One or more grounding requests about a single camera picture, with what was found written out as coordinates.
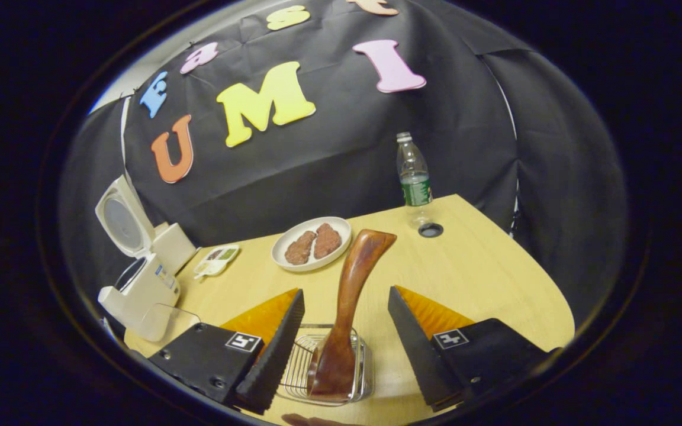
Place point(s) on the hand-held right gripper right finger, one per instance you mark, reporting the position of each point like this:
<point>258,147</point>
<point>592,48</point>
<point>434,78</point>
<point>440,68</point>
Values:
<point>415,355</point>

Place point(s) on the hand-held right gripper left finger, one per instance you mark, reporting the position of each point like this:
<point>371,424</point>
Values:
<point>273,355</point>

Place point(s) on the brown wooden spoon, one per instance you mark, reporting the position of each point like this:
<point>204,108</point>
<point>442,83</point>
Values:
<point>353,284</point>

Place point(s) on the white rice cooker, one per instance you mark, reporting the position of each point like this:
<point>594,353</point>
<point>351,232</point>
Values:
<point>148,290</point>

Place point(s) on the brown meat piece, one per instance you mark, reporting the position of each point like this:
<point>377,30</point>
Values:
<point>299,248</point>
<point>327,240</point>

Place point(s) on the white divided condiment dish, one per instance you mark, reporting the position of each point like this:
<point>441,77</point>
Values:
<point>216,260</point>

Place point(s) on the white round plate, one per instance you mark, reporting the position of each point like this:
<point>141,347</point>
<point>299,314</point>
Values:
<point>341,228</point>

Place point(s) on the white toaster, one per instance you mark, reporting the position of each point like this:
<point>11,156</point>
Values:
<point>174,242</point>

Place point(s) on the clear plastic water bottle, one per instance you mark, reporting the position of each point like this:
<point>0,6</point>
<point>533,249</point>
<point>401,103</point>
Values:
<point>415,189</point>

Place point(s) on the black backdrop cloth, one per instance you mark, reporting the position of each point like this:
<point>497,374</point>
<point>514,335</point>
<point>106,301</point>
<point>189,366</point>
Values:
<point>329,171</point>

